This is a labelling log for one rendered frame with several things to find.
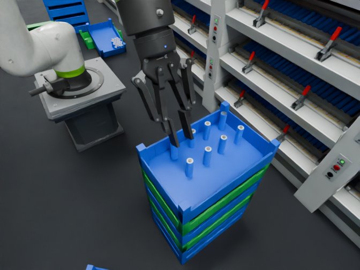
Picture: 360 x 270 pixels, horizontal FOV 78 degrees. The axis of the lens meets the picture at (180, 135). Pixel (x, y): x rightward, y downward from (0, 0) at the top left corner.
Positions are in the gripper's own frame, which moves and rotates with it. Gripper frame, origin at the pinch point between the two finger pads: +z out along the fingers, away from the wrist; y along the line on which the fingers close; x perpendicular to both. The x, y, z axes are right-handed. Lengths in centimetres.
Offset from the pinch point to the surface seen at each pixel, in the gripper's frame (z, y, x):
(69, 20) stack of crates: -41, -19, -191
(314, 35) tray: -6, -56, -3
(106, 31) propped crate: -25, -38, -163
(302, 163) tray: 40, -49, -2
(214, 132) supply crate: 11.1, -15.4, -8.6
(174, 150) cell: 8.0, 0.4, -5.5
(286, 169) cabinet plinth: 49, -52, -11
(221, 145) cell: 10.6, -11.0, -0.5
